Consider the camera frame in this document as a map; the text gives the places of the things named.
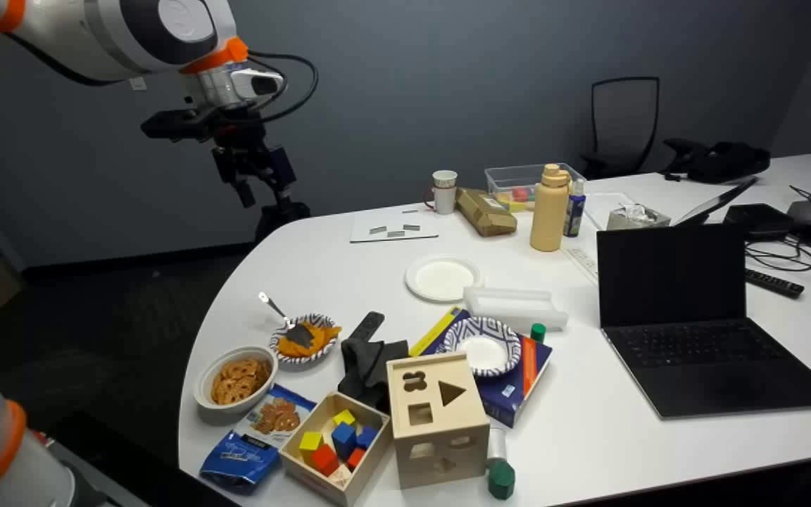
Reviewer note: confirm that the green capped white bottle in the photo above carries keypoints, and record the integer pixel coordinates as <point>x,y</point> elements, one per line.
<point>501,476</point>

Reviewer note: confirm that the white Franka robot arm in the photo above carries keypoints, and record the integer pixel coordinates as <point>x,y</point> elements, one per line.
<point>114,28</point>

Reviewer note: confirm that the clear plastic container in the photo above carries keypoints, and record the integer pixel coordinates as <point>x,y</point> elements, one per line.
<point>508,180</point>

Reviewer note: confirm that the white tissue pack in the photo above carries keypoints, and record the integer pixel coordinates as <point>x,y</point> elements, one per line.
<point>636,214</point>

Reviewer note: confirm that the white foam roll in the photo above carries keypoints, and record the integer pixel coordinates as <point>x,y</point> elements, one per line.
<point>516,307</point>

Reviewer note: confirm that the large blue block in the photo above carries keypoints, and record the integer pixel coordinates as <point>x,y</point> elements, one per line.
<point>344,440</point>

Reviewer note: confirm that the brown packet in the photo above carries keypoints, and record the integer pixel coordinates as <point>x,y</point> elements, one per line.
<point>487,211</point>

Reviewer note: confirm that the black bag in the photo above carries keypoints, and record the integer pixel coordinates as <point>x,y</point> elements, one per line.
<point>720,158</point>

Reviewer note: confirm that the white plate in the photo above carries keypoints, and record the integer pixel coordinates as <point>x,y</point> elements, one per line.
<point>440,280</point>

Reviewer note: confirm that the large red block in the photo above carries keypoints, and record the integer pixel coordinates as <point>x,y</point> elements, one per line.
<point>325,461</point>

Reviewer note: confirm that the small yellow block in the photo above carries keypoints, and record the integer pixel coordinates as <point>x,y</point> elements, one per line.
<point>342,417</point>

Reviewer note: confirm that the metal spatula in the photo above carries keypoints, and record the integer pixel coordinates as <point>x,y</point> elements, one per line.
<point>297,330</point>

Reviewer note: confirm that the patterned bowl of orange chips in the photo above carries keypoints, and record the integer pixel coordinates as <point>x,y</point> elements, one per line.
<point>311,344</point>

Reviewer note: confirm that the black laptop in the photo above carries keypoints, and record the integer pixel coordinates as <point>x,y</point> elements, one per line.
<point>678,300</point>

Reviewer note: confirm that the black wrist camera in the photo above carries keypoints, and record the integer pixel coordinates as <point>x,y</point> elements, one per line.
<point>177,121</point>

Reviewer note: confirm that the white paper strips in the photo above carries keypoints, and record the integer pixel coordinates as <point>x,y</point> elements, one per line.
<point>395,234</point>

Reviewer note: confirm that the black office chair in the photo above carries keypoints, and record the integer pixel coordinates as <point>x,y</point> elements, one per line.
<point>625,121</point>

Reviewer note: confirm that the wooden tray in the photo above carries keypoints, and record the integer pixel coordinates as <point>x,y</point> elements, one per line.
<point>368,465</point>

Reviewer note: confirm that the white bowl of pretzels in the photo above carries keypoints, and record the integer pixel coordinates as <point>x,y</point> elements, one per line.
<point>236,379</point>

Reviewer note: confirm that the blue book box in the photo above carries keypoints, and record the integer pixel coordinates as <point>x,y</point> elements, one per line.
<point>520,389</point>

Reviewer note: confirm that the small red block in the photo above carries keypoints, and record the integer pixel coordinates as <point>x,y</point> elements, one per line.
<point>356,456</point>

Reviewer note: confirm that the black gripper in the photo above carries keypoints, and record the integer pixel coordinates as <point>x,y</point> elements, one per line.
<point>256,156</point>

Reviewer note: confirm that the white cup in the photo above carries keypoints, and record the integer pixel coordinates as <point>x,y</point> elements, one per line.
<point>443,192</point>

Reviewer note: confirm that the black remote control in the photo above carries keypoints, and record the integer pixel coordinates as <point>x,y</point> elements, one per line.
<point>774,282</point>

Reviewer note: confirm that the yellow squeeze bottle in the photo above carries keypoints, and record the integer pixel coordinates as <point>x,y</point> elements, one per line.
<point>550,211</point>

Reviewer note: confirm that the large yellow block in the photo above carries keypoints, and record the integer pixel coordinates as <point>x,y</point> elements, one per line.
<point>311,440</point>

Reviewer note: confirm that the white wall outlet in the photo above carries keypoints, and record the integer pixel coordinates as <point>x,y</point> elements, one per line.
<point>137,82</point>

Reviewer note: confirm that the wooden shape sorter box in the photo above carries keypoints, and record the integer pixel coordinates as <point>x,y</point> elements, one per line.
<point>439,425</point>

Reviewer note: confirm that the snack bag with cracker picture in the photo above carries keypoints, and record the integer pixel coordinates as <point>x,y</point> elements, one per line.
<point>280,413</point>

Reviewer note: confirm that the blue patterned paper bowl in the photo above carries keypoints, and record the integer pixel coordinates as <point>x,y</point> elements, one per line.
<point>488,351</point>

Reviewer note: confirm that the black flat device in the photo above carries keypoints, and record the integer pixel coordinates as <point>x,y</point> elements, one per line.
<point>768,224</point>

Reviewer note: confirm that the blue snack bag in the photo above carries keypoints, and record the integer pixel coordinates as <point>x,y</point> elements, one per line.
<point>239,461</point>

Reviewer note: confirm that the small dark bottle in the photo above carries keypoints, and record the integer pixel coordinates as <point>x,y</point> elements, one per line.
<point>577,211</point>

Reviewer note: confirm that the small blue block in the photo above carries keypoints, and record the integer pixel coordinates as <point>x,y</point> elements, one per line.
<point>368,437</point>

